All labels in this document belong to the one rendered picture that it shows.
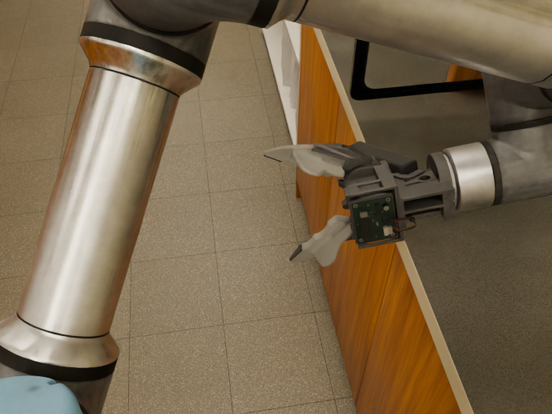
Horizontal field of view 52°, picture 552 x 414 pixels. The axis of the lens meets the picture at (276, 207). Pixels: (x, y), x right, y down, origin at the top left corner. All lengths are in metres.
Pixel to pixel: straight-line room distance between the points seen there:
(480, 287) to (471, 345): 0.10
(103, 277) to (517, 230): 0.68
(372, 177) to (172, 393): 1.28
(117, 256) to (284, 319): 1.41
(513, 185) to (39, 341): 0.50
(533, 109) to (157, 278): 1.59
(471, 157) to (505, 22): 0.21
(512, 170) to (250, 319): 1.37
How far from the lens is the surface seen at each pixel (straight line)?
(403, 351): 1.12
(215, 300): 1.96
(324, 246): 0.70
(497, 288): 0.90
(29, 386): 0.49
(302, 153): 0.64
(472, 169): 0.65
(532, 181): 0.67
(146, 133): 0.52
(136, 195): 0.53
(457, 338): 0.83
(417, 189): 0.63
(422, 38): 0.47
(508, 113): 0.66
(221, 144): 2.48
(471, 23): 0.47
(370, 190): 0.61
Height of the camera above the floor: 1.63
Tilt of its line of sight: 48 degrees down
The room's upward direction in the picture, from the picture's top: straight up
